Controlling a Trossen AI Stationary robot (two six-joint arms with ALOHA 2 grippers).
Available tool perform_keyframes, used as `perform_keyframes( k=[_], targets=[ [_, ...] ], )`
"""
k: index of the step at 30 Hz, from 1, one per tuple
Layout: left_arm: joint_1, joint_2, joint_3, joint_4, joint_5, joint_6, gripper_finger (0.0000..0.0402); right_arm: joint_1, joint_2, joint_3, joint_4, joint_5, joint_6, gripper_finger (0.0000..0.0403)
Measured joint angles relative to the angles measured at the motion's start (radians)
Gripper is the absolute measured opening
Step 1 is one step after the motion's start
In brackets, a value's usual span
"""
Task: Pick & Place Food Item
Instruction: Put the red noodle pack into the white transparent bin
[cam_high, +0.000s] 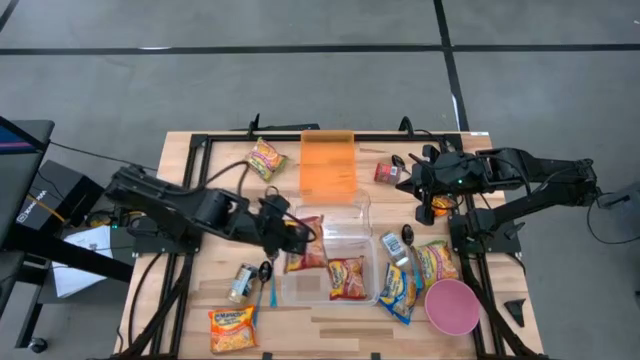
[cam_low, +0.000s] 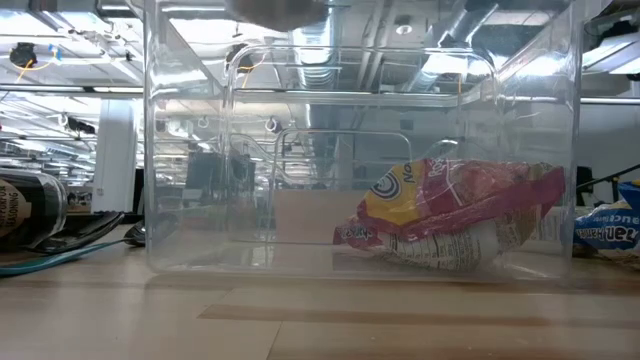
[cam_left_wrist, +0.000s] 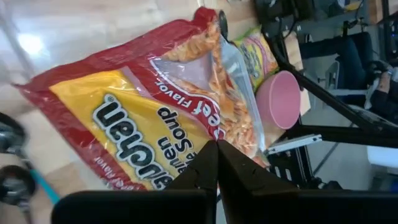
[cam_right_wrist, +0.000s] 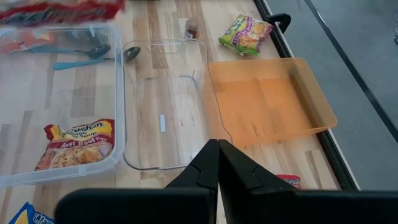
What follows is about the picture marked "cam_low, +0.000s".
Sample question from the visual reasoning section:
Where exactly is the black spoon teal handle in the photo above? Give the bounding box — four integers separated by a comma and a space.
30, 210, 125, 255
0, 213, 174, 279

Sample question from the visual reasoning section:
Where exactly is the dark all-purpose seasoning jar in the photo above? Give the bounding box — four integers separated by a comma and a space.
0, 168, 69, 251

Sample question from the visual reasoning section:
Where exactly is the large clear plastic bin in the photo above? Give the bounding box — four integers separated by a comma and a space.
124, 0, 619, 282

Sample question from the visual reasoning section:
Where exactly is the white pillar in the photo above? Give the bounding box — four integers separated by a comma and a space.
92, 99, 141, 214

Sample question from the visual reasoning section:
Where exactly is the black background stand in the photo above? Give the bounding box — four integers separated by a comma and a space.
577, 163, 640, 207

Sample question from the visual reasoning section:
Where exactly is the blue yellow ramen pack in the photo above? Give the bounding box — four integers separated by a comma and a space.
573, 179, 640, 271

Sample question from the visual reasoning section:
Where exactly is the black ceiling power drop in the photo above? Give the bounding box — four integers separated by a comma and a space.
8, 41, 40, 69

